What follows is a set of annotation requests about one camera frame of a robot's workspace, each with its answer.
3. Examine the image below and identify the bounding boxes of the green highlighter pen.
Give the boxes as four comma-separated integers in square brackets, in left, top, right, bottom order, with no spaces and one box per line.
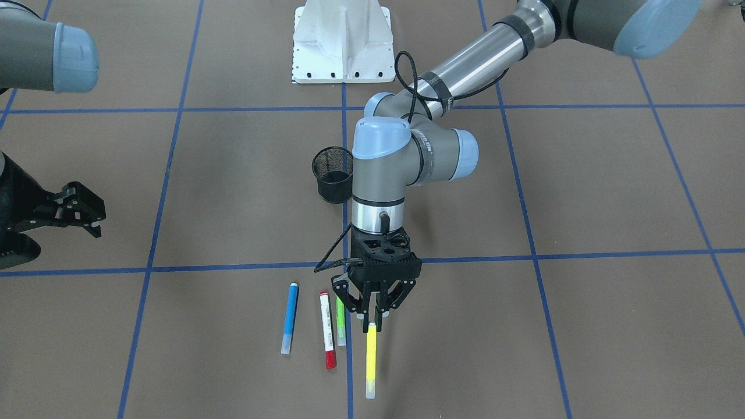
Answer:
[335,297,346,347]

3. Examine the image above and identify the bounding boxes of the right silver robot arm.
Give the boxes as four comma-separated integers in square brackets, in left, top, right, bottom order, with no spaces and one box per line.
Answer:
[1,1,107,269]

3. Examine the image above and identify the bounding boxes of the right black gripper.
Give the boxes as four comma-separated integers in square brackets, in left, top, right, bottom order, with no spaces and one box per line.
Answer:
[1,153,52,269]

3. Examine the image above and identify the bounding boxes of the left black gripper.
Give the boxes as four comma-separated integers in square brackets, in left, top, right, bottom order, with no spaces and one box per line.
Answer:
[348,230,421,333]

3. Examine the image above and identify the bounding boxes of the blue highlighter pen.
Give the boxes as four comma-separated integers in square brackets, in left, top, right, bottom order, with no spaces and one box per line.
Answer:
[280,283,300,356]

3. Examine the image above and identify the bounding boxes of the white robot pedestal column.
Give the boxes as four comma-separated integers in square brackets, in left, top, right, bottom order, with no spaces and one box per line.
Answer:
[291,1,395,83]

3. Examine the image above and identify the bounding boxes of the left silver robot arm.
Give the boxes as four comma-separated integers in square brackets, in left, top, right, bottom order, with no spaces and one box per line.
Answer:
[332,1,701,332]

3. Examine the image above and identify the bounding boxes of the yellow highlighter pen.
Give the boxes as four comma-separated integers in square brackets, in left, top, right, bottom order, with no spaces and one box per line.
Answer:
[365,322,377,400]

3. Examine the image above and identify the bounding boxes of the black mesh pen cup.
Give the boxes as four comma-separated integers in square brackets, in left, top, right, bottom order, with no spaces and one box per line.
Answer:
[311,146,353,204]

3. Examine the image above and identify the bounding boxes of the red white marker pen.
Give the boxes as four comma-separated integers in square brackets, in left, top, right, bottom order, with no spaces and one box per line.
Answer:
[319,290,337,370]

